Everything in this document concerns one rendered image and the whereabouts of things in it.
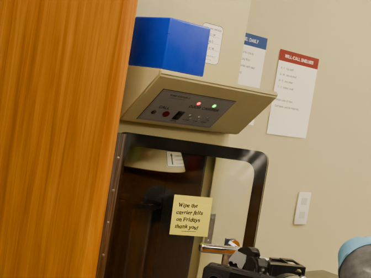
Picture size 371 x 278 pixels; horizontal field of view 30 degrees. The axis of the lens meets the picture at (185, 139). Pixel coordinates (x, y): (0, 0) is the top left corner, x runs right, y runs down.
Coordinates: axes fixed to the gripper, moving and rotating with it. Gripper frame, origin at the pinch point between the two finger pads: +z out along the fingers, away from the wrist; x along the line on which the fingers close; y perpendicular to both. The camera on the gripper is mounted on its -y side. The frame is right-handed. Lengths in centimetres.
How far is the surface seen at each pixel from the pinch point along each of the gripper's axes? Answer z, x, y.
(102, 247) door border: 13.8, -2.9, -19.6
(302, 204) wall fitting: 107, -3, 66
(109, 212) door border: 13.7, 3.7, -19.5
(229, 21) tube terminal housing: 27, 44, 2
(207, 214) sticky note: 13.7, 5.5, -0.6
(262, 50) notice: 92, 46, 36
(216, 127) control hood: 22.4, 21.9, 1.3
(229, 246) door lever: 9.6, 0.7, 3.3
